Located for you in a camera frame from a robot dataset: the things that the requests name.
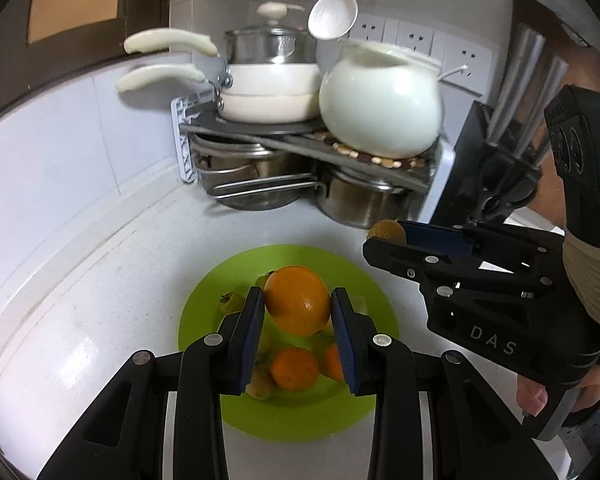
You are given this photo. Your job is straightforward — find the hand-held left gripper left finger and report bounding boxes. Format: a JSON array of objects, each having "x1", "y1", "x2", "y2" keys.
[{"x1": 36, "y1": 286, "x2": 266, "y2": 480}]

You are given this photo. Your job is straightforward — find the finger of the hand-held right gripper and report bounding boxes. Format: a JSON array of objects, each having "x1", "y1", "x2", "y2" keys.
[
  {"x1": 397, "y1": 220, "x2": 565, "y2": 282},
  {"x1": 362, "y1": 236, "x2": 557, "y2": 302}
]

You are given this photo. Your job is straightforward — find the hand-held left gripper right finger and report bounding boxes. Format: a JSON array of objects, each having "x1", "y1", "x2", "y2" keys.
[{"x1": 330, "y1": 287, "x2": 556, "y2": 480}]

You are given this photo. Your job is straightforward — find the tan round fruit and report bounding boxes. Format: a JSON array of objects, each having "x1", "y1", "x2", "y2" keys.
[
  {"x1": 366, "y1": 218, "x2": 408, "y2": 246},
  {"x1": 245, "y1": 367, "x2": 279, "y2": 401}
]

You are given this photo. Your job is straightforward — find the large orange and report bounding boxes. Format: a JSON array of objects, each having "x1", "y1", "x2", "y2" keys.
[{"x1": 264, "y1": 266, "x2": 332, "y2": 337}]

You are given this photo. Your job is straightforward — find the green plate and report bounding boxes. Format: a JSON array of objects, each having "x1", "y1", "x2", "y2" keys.
[{"x1": 178, "y1": 244, "x2": 398, "y2": 445}]

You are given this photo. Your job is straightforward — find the person's right hand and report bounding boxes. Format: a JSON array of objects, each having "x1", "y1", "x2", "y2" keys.
[{"x1": 516, "y1": 350, "x2": 600, "y2": 417}]

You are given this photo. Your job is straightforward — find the medium orange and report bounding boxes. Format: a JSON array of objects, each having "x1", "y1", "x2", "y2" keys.
[
  {"x1": 324, "y1": 342, "x2": 346, "y2": 383},
  {"x1": 270, "y1": 347, "x2": 321, "y2": 392}
]

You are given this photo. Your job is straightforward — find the green tomato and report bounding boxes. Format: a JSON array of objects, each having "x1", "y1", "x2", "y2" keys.
[{"x1": 219, "y1": 292, "x2": 246, "y2": 317}]

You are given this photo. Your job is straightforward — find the black knife block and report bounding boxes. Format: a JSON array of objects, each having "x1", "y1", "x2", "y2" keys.
[{"x1": 447, "y1": 100, "x2": 543, "y2": 231}]

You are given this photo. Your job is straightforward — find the beaded trivet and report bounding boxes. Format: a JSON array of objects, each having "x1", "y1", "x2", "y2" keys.
[{"x1": 315, "y1": 130, "x2": 426, "y2": 170}]

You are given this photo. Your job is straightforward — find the white ceramic pot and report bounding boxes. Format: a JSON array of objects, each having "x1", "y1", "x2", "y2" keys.
[{"x1": 319, "y1": 40, "x2": 471, "y2": 158}]

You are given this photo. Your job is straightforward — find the white and grey pot rack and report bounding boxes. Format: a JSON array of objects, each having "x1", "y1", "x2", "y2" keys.
[{"x1": 170, "y1": 94, "x2": 456, "y2": 231}]

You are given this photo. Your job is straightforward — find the brown wooden cutting board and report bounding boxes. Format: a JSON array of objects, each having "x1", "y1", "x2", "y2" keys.
[{"x1": 511, "y1": 0, "x2": 600, "y2": 231}]

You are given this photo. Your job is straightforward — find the steel pot with lid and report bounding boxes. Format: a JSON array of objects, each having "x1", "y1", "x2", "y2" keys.
[{"x1": 225, "y1": 2, "x2": 317, "y2": 66}]

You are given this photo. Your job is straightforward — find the dark framed window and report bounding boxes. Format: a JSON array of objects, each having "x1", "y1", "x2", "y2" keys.
[{"x1": 0, "y1": 0, "x2": 173, "y2": 121}]

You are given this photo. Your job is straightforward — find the black handled kitchen scissors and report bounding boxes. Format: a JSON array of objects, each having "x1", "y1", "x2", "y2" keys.
[{"x1": 472, "y1": 142, "x2": 543, "y2": 223}]

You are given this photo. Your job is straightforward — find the steel pot with long handle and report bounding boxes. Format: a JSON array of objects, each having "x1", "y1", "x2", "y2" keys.
[{"x1": 192, "y1": 135, "x2": 328, "y2": 211}]

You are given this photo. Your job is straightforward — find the white wall socket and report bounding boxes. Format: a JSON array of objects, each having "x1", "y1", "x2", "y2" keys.
[
  {"x1": 397, "y1": 20, "x2": 433, "y2": 53},
  {"x1": 447, "y1": 35, "x2": 496, "y2": 96},
  {"x1": 355, "y1": 14, "x2": 386, "y2": 43}
]

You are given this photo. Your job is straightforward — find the steel handled knife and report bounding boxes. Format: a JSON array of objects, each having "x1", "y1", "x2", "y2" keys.
[
  {"x1": 490, "y1": 30, "x2": 533, "y2": 136},
  {"x1": 505, "y1": 35, "x2": 547, "y2": 141},
  {"x1": 522, "y1": 57, "x2": 569, "y2": 148}
]

